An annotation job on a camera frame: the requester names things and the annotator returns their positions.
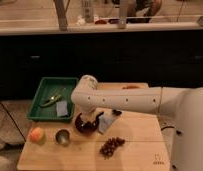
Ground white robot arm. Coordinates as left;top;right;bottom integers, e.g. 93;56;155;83
71;75;203;171

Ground green utensil in tray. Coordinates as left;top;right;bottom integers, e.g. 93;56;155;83
40;87;66;108

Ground purple bowl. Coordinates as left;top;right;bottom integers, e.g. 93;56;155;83
75;112;103;134

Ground black cable at left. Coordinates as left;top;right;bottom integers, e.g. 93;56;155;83
0;94;27;141

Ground black cable on floor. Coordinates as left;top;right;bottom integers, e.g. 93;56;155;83
160;124;183;135

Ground green plastic tray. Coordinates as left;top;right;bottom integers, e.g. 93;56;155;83
27;77;78;122

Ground orange peach fruit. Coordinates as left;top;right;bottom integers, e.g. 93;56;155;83
29;127;45;144

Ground wooden board table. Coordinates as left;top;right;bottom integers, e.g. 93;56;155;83
16;82;172;171

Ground white brush with black bristles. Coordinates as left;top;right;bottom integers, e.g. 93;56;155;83
112;109;122;116

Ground grey blue cloth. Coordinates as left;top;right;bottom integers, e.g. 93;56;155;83
98;112;116;134

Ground blue sponge in tray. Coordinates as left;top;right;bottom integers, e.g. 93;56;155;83
56;101;68;117

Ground small metal cup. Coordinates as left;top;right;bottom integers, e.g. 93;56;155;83
55;129;70;146

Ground orange bowl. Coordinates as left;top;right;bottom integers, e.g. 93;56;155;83
122;85;141;89

